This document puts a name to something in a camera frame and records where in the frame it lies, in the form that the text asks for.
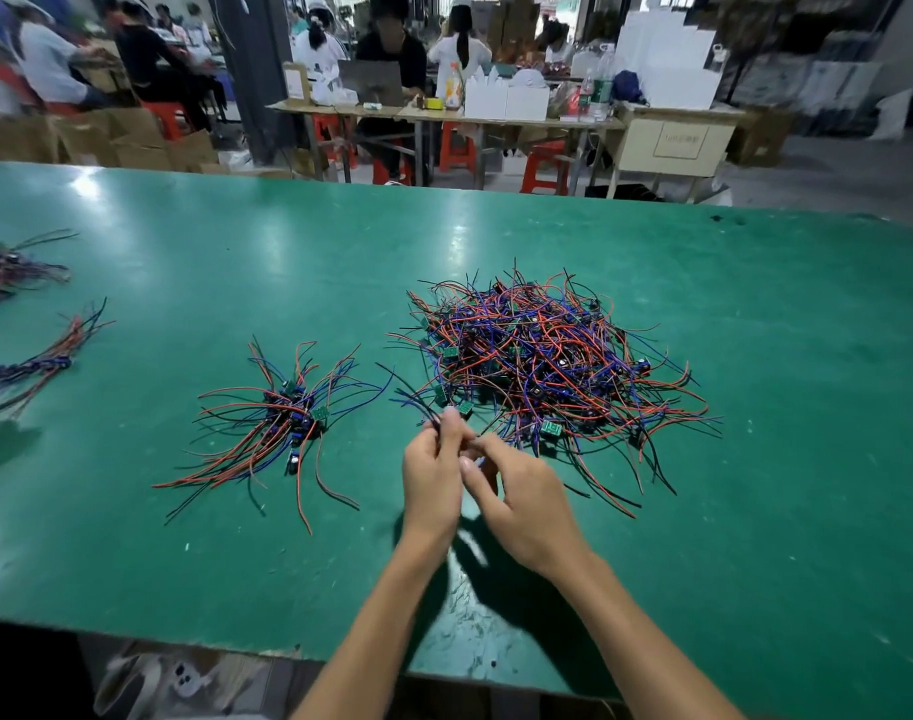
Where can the person's left hand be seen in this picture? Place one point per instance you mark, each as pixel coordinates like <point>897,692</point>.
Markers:
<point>431,495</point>

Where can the person's right hand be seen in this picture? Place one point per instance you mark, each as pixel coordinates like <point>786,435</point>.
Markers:
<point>524,510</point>

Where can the person's right forearm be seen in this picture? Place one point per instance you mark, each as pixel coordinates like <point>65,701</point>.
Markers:
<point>644,652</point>

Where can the person's left forearm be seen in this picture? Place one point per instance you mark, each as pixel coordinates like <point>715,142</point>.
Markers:
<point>367,652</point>

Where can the red plastic stool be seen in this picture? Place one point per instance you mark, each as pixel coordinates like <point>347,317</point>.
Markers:
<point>458,150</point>
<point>166,120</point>
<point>331,132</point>
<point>545,169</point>

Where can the long wooden work table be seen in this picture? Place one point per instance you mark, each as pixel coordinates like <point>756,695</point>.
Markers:
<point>427,112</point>

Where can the cream cabinet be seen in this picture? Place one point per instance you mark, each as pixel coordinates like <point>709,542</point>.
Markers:
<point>677,142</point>

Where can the row of white containers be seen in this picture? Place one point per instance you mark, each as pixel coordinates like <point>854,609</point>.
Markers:
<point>506,100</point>

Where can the grey laptop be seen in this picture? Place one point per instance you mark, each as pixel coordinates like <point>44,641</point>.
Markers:
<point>373,82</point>

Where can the dark blue bag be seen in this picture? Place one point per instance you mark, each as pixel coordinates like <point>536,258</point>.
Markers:
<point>628,87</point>

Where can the brown cardboard box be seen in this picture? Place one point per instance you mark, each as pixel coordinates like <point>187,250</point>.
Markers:
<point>761,138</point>

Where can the dark pillar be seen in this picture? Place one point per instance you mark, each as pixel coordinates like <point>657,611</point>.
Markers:
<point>257,67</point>

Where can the row of cardboard boxes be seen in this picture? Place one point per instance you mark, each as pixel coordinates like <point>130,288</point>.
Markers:
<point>119,142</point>

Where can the stack of white boxes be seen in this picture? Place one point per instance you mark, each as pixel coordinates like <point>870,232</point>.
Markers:
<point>670,60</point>

